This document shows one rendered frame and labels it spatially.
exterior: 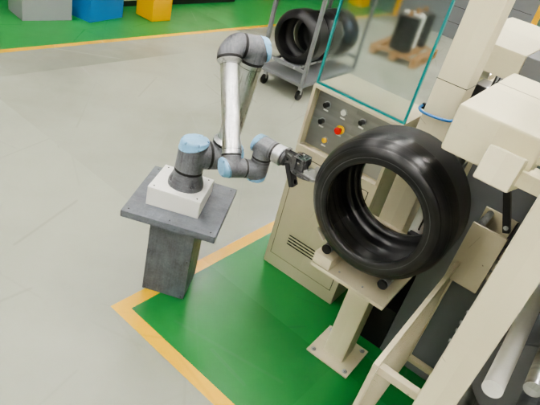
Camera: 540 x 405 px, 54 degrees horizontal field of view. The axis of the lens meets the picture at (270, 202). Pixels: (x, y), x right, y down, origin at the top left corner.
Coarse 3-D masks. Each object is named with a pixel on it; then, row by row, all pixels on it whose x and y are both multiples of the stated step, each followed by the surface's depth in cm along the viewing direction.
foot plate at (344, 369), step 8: (328, 328) 316; (320, 336) 309; (328, 336) 311; (312, 344) 303; (320, 344) 304; (312, 352) 298; (320, 352) 299; (352, 352) 305; (360, 352) 306; (328, 360) 296; (336, 360) 297; (344, 360) 298; (352, 360) 300; (360, 360) 301; (336, 368) 292; (344, 368) 294; (352, 368) 295; (344, 376) 289
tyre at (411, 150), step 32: (384, 128) 209; (352, 160) 202; (384, 160) 194; (416, 160) 190; (448, 160) 198; (320, 192) 216; (352, 192) 240; (416, 192) 190; (448, 192) 189; (320, 224) 222; (352, 224) 241; (448, 224) 191; (352, 256) 216; (384, 256) 231; (416, 256) 199
